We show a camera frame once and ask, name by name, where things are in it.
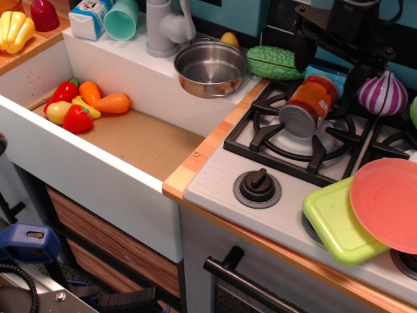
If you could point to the yellow toy corn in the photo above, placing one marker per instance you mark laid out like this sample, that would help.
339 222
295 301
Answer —
230 39

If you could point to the orange toy soup can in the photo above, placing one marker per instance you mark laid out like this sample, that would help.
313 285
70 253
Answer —
309 105

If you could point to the red toy bell pepper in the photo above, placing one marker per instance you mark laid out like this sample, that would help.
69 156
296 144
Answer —
78 119

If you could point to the grey toy faucet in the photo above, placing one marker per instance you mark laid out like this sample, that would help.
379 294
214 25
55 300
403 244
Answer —
166 30

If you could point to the stainless steel pot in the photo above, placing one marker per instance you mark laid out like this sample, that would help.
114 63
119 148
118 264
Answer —
210 69

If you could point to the black stove grate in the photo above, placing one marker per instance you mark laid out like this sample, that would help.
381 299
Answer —
347 139

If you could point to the purple toy onion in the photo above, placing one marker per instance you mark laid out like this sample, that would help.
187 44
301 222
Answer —
384 96

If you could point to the dark red toy vegetable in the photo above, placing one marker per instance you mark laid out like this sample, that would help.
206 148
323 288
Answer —
44 15

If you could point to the green toy bitter gourd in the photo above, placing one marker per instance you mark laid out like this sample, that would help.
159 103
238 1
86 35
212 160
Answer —
273 62

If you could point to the lime green plastic lid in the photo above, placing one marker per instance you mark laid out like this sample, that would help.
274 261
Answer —
330 213

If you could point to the yellow toy potato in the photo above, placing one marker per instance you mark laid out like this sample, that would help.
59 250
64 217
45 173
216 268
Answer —
57 111

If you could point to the white toy sink basin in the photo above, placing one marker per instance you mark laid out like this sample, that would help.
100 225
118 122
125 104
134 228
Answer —
117 168

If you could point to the yellow toy bell pepper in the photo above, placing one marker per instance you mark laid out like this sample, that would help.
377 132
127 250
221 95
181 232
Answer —
16 30

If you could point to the blue plastic bowl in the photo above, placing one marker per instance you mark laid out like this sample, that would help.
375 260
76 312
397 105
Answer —
339 78

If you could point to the large orange toy carrot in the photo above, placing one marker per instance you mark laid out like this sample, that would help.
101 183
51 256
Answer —
116 103

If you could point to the small orange toy carrot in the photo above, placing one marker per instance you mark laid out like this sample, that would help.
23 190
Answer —
90 93

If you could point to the yellow toy banana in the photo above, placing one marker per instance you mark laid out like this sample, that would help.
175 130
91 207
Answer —
79 101

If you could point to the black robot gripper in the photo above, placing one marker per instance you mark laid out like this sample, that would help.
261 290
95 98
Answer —
349 30

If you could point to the black oven door handle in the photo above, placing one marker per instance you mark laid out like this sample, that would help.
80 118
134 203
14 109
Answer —
226 271

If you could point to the black stove knob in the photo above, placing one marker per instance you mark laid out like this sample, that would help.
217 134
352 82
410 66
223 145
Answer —
405 262
257 189

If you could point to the pink plastic plate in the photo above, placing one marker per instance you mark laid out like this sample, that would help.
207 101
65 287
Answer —
383 198

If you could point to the red toy chili pepper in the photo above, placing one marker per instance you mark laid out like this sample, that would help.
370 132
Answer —
66 91

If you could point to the green toy at right edge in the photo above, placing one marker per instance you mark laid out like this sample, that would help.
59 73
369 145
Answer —
413 112

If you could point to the teal plastic cup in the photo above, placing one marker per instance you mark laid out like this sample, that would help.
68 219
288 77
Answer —
120 22

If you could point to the toy milk carton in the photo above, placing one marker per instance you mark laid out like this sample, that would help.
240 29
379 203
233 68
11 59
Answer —
87 18

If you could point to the blue clamp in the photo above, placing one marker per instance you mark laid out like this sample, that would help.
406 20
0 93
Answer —
29 243

